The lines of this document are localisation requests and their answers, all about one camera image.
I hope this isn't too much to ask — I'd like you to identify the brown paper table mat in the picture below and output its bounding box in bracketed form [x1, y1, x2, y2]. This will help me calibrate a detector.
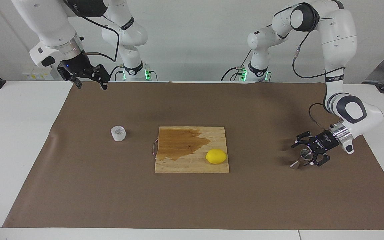
[3, 82, 384, 230]

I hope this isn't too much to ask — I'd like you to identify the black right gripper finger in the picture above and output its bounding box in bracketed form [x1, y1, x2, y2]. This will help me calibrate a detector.
[85, 64, 109, 91]
[58, 67, 82, 89]

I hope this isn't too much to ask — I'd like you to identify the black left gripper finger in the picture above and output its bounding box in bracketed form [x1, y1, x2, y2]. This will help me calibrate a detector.
[304, 148, 331, 167]
[291, 131, 316, 148]

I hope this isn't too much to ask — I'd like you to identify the steel cocktail jigger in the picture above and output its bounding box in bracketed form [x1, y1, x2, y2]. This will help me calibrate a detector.
[290, 149, 312, 170]

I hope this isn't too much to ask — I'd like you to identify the clear plastic cup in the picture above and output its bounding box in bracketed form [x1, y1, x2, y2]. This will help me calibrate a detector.
[111, 125, 126, 142]

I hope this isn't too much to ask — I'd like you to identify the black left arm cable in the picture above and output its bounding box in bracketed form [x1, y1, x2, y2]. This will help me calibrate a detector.
[272, 3, 346, 130]

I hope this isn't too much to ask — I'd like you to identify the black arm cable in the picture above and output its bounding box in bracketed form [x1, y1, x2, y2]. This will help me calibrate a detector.
[64, 0, 121, 63]
[272, 3, 346, 130]

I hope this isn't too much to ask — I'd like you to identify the white wall power outlet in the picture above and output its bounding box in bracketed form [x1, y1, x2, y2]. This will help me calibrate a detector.
[22, 64, 54, 80]

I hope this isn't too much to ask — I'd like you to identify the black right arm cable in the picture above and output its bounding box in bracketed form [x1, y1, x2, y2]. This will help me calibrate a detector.
[64, 0, 121, 63]

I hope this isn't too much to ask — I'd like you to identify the yellow lemon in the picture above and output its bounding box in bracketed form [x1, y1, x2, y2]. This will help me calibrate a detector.
[205, 149, 228, 165]

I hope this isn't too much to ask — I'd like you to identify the black base cable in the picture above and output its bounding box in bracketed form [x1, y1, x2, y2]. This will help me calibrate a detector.
[108, 65, 125, 81]
[221, 53, 253, 82]

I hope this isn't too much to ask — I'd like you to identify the wooden cutting board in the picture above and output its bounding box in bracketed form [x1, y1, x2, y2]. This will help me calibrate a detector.
[152, 126, 230, 173]

